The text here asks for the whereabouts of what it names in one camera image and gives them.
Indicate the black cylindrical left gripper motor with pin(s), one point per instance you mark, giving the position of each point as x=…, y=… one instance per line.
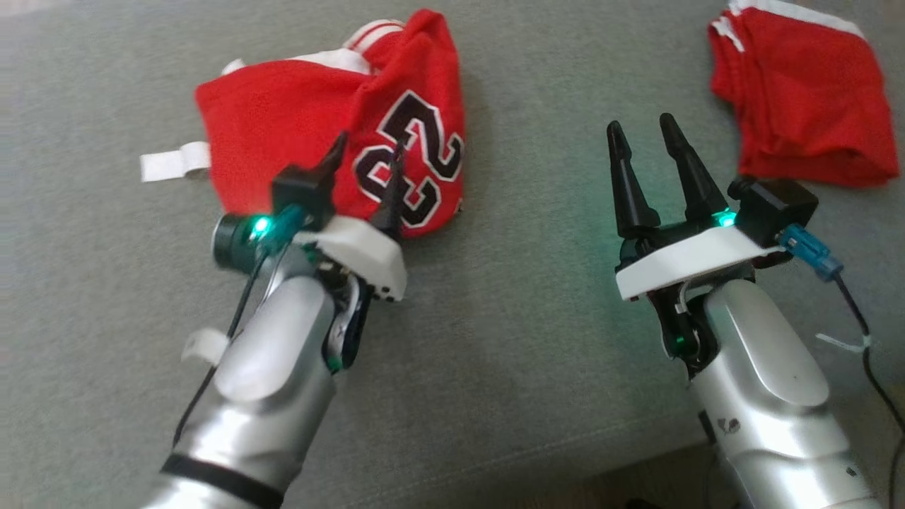
x=237, y=244

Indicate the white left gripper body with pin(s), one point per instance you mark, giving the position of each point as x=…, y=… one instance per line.
x=368, y=258

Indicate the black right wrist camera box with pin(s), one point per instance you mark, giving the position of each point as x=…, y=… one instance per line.
x=774, y=205

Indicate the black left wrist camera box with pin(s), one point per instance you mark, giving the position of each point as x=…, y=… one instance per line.
x=304, y=194

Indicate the red basketball jersey number 23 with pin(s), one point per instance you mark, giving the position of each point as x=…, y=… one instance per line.
x=297, y=120

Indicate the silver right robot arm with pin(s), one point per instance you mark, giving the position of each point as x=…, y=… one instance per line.
x=771, y=396

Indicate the red mesh shorts white trim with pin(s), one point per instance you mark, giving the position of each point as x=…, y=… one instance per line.
x=806, y=99

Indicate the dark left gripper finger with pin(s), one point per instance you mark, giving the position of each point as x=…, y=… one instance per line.
x=393, y=208
x=335, y=159

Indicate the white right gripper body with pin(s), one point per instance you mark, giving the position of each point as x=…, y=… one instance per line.
x=693, y=258

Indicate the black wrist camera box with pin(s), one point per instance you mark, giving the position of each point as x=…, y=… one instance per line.
x=304, y=194
x=774, y=205

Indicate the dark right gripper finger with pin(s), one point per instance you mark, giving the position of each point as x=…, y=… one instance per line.
x=696, y=184
x=631, y=191

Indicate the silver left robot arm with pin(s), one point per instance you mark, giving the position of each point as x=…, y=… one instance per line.
x=269, y=382

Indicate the large grey sofa seat cushion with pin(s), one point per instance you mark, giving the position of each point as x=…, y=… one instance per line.
x=509, y=339

